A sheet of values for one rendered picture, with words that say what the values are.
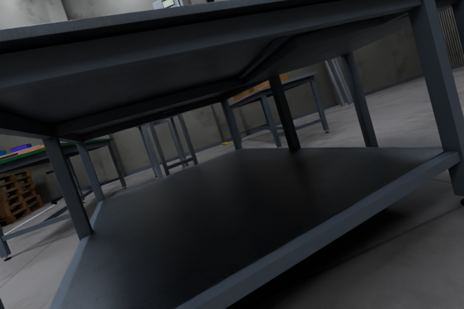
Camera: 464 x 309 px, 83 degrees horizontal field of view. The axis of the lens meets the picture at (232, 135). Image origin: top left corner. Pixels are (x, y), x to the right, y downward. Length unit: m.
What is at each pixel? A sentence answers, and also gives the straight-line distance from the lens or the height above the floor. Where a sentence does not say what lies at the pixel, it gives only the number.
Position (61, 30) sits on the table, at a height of 0.81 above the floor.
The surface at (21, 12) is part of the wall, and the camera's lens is 7.24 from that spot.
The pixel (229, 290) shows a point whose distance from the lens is 0.68.
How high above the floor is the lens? 0.59
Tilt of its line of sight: 4 degrees down
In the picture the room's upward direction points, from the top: 18 degrees counter-clockwise
